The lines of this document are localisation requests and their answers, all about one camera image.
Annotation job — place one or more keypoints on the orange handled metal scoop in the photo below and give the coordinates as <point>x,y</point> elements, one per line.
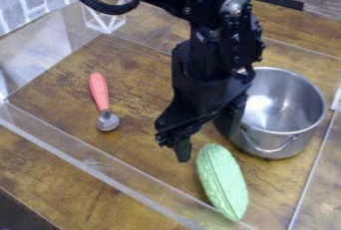
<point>108,121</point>

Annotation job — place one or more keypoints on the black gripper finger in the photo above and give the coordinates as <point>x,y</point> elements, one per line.
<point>180,145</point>
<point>227,118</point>

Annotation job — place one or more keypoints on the black strip on table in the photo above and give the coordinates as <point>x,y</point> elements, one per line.
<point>291,4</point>

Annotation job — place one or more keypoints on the clear acrylic enclosure walls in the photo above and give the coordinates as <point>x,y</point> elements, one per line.
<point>111,180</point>

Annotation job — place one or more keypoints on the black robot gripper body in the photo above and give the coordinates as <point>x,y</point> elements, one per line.
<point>207,90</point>

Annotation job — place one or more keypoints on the silver metal pot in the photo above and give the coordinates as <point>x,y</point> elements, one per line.
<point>283,111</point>

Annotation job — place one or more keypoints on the green bitter gourd toy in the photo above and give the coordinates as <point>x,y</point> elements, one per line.
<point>222,181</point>

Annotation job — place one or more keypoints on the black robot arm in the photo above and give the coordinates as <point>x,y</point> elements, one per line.
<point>222,22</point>

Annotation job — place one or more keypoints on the clear acrylic triangular bracket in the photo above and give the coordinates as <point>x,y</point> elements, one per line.
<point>101,22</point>

